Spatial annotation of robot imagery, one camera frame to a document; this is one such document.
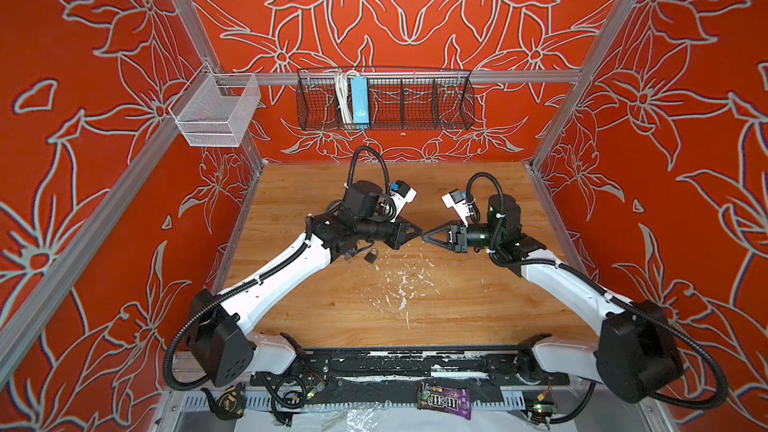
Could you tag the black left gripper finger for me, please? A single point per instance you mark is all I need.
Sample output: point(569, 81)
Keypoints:
point(407, 230)
point(402, 239)

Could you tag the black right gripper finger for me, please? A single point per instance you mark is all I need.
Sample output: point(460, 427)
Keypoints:
point(439, 232)
point(432, 240)

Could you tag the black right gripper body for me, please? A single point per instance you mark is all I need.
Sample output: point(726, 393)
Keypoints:
point(453, 237)

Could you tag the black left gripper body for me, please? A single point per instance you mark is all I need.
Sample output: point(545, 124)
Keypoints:
point(390, 231)

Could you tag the small black padlock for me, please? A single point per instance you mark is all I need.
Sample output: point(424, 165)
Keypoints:
point(371, 256)

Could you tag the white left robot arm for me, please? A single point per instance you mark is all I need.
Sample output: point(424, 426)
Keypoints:
point(218, 343)

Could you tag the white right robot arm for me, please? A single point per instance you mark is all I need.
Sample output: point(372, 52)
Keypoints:
point(635, 354)

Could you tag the light blue box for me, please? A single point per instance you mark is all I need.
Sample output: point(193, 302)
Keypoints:
point(360, 101)

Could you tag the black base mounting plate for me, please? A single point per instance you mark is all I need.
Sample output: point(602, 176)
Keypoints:
point(494, 364)

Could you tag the aluminium horizontal rear bar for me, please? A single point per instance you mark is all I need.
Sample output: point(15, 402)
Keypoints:
point(476, 76)

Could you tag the purple candy bag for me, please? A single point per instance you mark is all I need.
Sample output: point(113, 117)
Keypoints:
point(450, 400)

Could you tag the black tape measure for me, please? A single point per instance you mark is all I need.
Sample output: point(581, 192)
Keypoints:
point(229, 405)

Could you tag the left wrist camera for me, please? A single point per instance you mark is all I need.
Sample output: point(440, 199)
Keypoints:
point(402, 193)

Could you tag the aluminium table edge rail right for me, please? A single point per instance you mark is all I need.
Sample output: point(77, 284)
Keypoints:
point(554, 219)

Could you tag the black wire wall basket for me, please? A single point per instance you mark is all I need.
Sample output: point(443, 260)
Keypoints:
point(394, 104)

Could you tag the clear plastic wall bin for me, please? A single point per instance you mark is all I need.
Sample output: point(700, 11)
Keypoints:
point(216, 109)

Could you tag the aluminium frame post left rear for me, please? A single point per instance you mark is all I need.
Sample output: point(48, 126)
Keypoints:
point(206, 54)

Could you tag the aluminium left side rail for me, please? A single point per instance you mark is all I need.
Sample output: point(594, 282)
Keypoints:
point(21, 331)

